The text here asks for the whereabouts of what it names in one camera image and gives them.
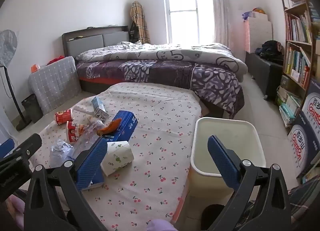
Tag orange peel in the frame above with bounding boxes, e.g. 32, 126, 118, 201
97, 118, 122, 136

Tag navy printed cardboard box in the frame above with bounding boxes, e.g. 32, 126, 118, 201
287, 111, 320, 179
301, 79, 320, 131

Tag red cloth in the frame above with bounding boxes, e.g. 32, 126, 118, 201
47, 56, 65, 66

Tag wooden bookshelf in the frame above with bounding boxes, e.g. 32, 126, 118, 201
276, 0, 320, 131

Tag white plastic bin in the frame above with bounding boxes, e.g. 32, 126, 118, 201
189, 117, 267, 231

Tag plaid coat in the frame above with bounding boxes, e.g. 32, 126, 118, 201
130, 1, 150, 44

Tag rows of shelf books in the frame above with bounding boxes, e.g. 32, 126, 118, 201
285, 0, 320, 89

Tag purple patterned blanket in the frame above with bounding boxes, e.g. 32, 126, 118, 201
76, 59, 245, 119

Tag black bag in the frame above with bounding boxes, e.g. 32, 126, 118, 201
129, 22, 140, 44

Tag crumpled white paper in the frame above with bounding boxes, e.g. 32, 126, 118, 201
50, 139, 75, 169

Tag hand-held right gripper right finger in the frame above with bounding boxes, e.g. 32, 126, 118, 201
207, 135, 292, 231

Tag covered standing fan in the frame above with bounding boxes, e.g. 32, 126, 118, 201
0, 29, 32, 131

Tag dark bed headboard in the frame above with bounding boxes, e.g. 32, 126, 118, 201
62, 26, 130, 57

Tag cherry print tablecloth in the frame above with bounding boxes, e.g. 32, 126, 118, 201
30, 82, 202, 231

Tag pile of dark clothes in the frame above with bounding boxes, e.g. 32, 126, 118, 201
254, 40, 285, 65

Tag clear plastic bottle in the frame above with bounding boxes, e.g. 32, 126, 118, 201
74, 120, 105, 161

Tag person's right hand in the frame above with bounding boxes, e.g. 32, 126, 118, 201
146, 218, 175, 231

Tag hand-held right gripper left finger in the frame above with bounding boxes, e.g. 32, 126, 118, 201
24, 136, 108, 231

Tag stack of floor books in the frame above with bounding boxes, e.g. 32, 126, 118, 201
276, 86, 303, 128

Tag person's left hand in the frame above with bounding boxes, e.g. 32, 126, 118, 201
6, 195, 25, 224

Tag white grey printed duvet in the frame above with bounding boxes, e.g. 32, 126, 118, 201
75, 41, 248, 81

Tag blue cardboard box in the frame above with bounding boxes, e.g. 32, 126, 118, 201
101, 110, 139, 144

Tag black waste bin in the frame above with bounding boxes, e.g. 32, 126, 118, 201
21, 94, 43, 123

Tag red and orange snack wrapper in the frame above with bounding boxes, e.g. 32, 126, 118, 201
66, 120, 87, 143

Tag black storage bench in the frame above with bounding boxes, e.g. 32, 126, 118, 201
245, 51, 284, 100

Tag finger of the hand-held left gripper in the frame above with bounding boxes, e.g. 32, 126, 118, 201
0, 138, 15, 158
0, 134, 42, 169

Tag white green-print paper cup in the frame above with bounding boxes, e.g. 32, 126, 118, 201
100, 140, 133, 177

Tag dark striped cloth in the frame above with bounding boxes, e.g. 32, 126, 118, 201
287, 177, 320, 221

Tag blue and white wrapper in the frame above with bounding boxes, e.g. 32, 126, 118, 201
91, 96, 109, 121

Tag grey checked cloth cover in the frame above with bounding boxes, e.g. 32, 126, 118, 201
28, 56, 82, 115

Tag sheer curtain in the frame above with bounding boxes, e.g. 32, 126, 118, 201
207, 0, 232, 46

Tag red printed paper cup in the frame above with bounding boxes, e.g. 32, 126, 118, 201
55, 109, 74, 126

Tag white cabinet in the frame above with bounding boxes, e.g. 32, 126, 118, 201
245, 12, 273, 54

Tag window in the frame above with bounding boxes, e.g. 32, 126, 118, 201
162, 0, 215, 45

